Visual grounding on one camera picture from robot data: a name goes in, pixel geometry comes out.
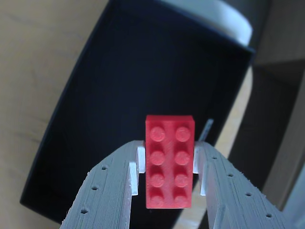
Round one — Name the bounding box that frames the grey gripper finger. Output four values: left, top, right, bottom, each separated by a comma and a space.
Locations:
59, 140, 146, 229
192, 140, 291, 229

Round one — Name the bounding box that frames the red lego block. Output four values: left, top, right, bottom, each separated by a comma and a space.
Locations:
144, 114, 196, 209

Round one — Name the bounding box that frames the black rectangular box bin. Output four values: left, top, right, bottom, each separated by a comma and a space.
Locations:
19, 0, 256, 225

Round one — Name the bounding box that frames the white label strip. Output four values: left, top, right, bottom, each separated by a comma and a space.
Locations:
201, 119, 214, 141

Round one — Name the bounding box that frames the brown wooden shelf unit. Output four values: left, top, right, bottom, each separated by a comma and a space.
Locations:
252, 0, 305, 212

